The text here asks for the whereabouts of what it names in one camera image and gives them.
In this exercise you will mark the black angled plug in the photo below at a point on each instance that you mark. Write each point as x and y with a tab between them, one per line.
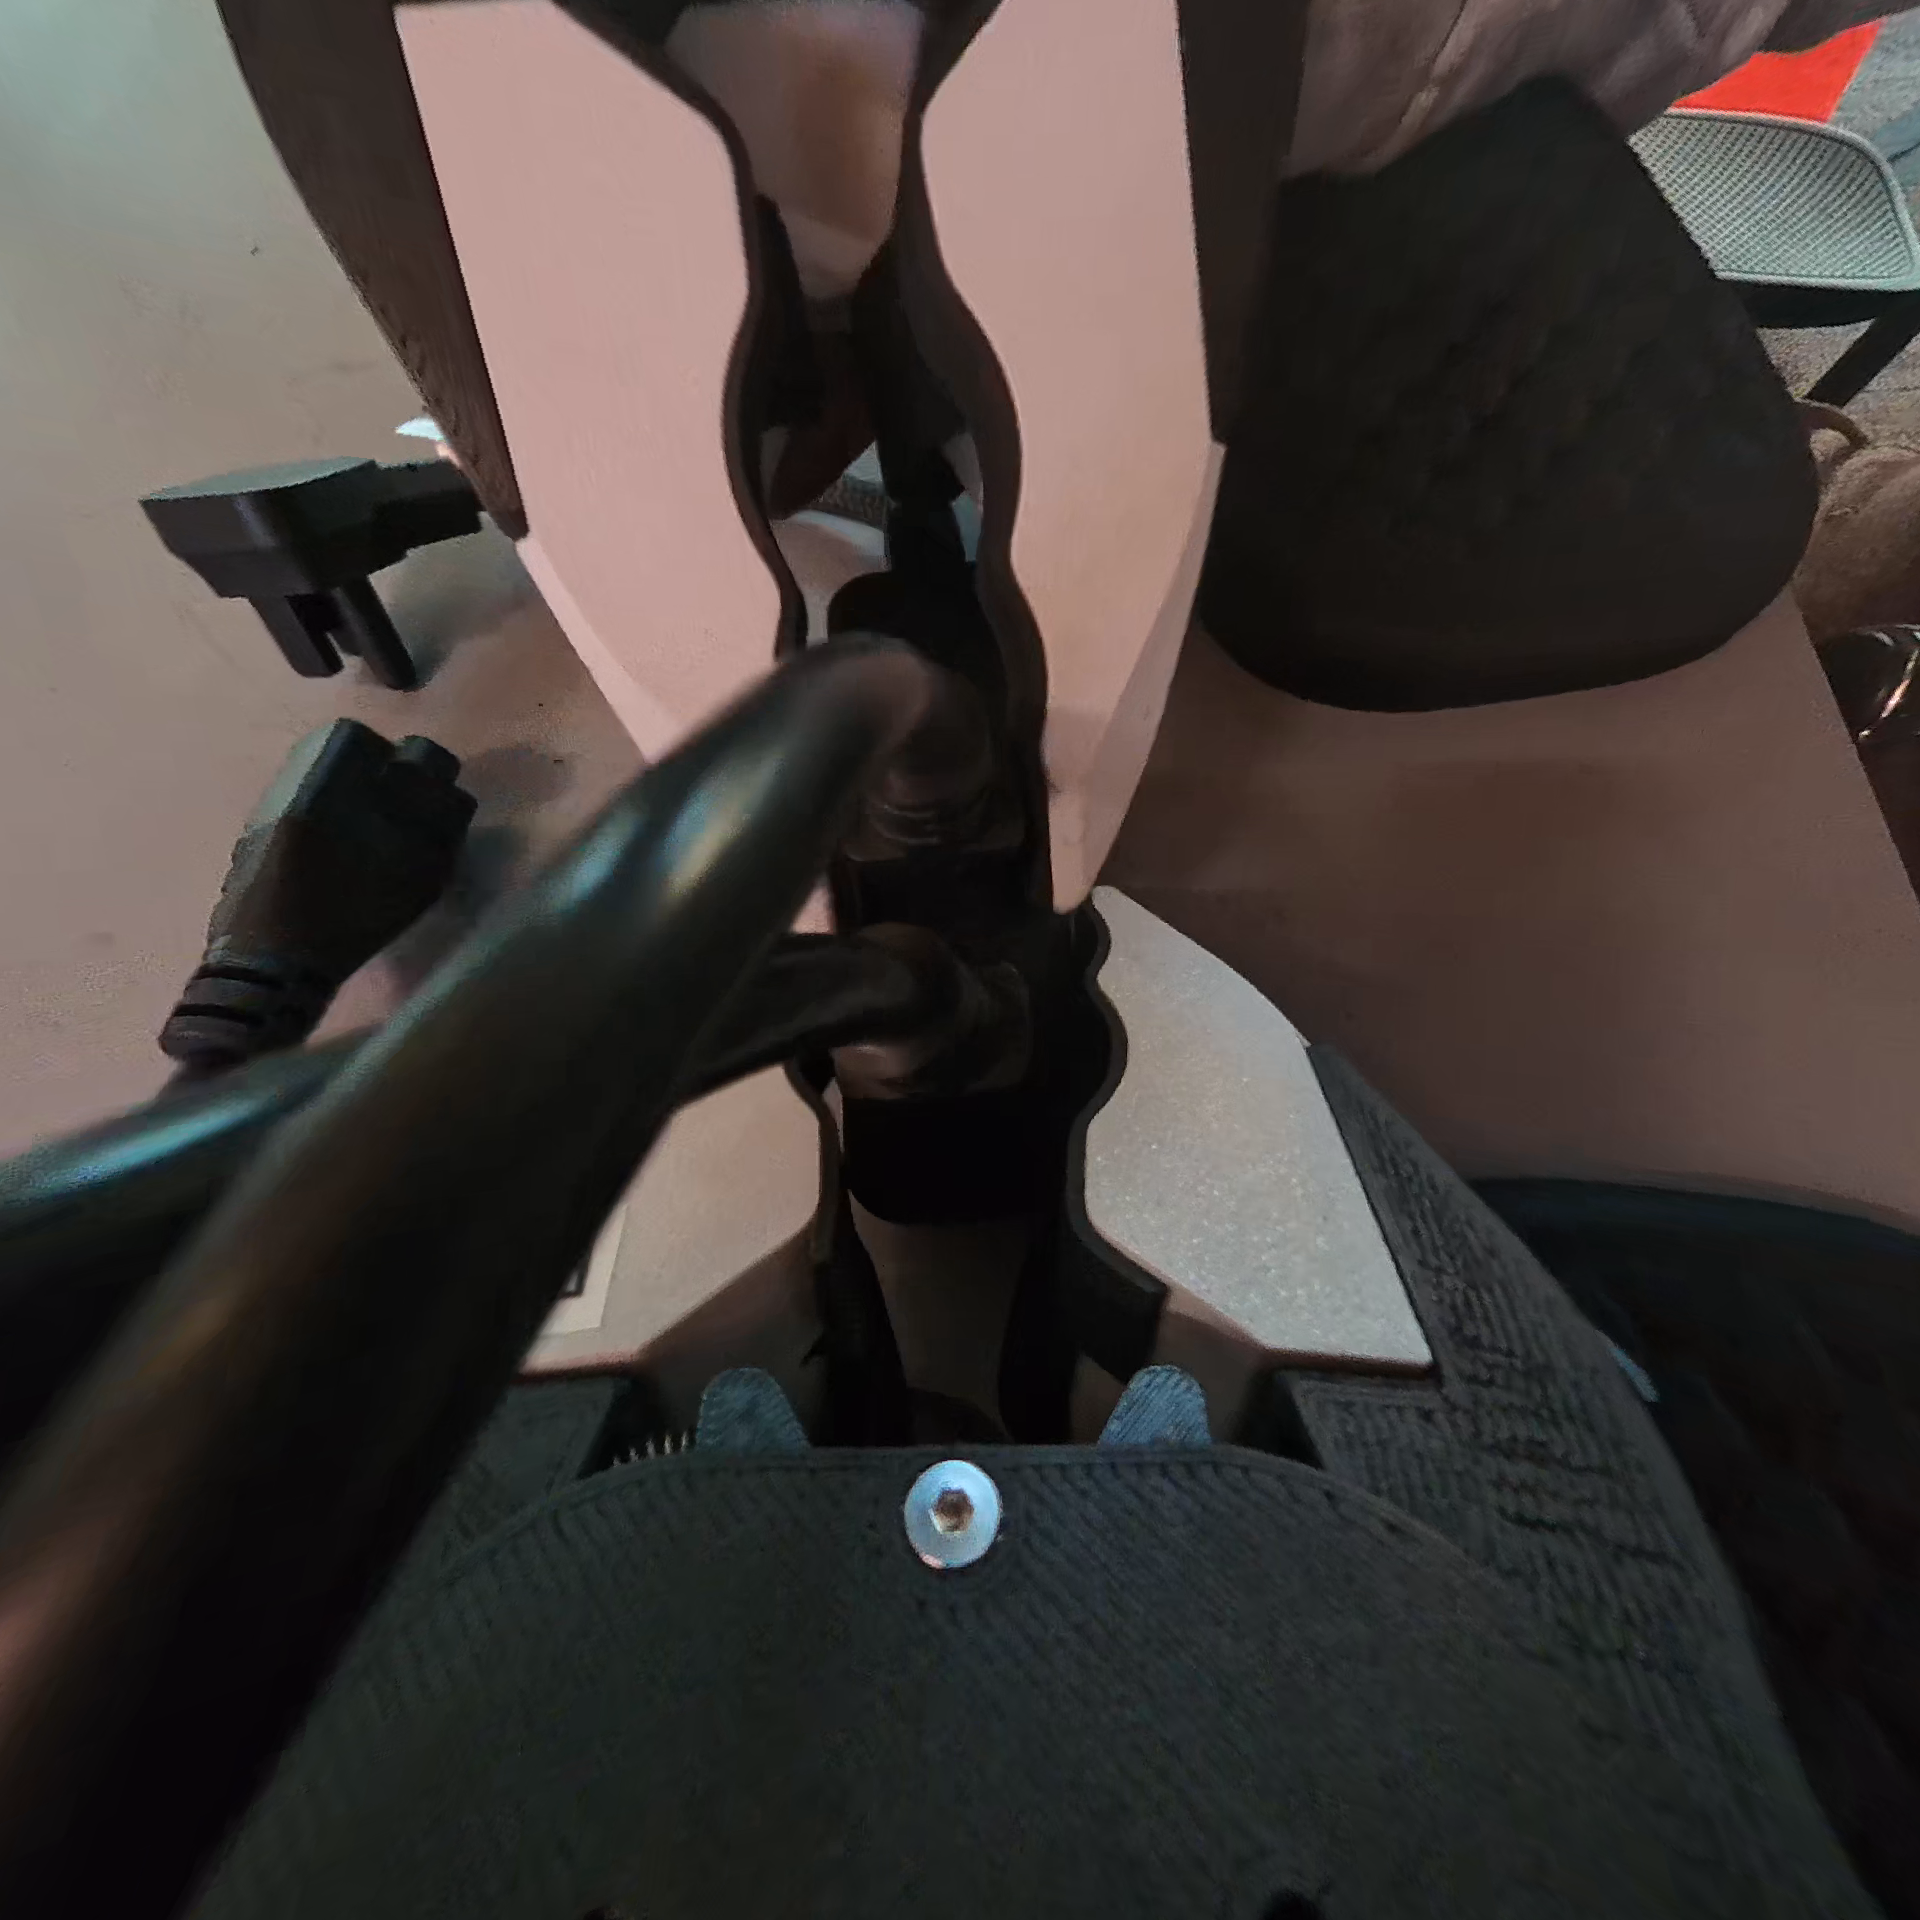
960	1004

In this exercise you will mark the grey mesh chair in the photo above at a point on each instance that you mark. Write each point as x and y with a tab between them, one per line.
1769	195

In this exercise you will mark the fuzzy brown cloth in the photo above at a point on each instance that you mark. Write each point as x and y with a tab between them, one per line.
1868	524

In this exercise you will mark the red sheet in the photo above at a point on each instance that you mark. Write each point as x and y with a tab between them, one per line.
1785	67

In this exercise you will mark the black power plug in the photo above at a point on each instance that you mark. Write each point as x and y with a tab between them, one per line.
931	780

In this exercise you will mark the black flat plug adapter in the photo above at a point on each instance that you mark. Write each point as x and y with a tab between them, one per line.
271	517

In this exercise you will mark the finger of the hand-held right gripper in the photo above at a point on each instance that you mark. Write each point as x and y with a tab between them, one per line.
1095	375
599	375

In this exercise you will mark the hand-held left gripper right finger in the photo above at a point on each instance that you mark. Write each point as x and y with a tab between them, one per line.
1231	1184

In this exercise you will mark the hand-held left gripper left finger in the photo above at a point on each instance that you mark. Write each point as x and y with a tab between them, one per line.
721	1231

